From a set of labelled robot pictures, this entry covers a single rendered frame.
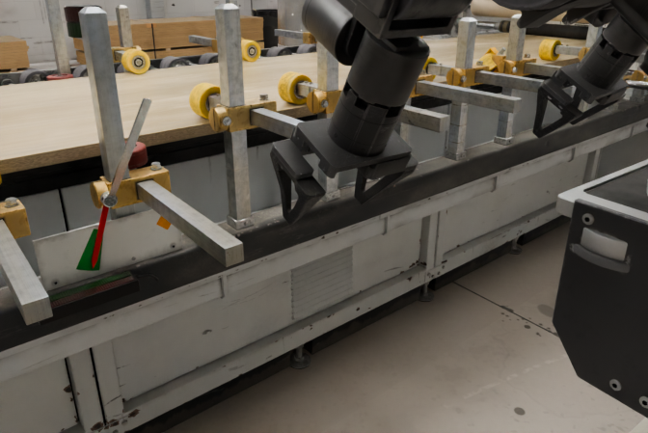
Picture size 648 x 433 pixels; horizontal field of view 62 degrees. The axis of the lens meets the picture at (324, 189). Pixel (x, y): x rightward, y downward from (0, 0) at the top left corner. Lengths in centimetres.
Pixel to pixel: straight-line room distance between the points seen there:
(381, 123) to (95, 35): 62
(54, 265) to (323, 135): 67
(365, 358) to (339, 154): 149
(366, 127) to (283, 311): 131
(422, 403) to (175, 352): 76
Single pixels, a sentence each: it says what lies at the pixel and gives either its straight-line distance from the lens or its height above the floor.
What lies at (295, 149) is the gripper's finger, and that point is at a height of 107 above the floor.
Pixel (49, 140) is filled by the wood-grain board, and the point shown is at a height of 90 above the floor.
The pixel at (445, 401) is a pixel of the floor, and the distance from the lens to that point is 181.
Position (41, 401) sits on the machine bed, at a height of 28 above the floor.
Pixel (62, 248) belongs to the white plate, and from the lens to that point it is 105.
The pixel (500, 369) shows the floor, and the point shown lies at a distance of 197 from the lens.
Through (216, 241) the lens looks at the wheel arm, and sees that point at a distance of 79.
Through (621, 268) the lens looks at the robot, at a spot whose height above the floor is 100.
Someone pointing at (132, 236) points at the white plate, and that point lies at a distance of 108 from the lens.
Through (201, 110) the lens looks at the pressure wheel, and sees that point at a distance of 127.
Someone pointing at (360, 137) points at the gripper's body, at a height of 108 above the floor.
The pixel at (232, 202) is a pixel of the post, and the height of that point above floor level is 76.
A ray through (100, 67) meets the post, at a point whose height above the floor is 107.
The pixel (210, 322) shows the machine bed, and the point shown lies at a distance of 160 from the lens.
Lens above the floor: 122
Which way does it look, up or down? 22 degrees down
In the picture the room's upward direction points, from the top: straight up
